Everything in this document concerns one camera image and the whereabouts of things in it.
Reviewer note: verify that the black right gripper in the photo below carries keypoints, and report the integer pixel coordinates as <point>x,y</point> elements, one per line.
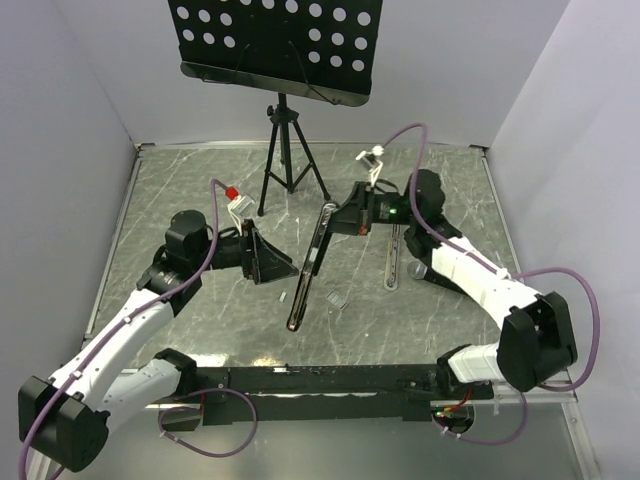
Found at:
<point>355,216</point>

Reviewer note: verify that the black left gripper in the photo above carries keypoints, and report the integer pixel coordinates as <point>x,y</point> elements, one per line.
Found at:
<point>262,263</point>

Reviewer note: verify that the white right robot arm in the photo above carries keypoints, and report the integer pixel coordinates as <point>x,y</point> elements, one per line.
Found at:
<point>536,336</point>

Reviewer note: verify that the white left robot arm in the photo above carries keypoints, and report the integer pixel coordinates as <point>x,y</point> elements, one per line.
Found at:
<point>69,416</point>

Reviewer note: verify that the small open staple box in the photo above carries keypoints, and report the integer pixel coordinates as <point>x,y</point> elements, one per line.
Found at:
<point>337,301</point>

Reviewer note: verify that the black tripod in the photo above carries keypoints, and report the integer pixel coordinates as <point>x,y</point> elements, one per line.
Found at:
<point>282,118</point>

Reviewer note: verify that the black perforated music stand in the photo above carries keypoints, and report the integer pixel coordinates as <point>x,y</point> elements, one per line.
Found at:
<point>322,50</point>

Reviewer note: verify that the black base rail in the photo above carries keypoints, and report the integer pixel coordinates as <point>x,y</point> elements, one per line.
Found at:
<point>406,391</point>

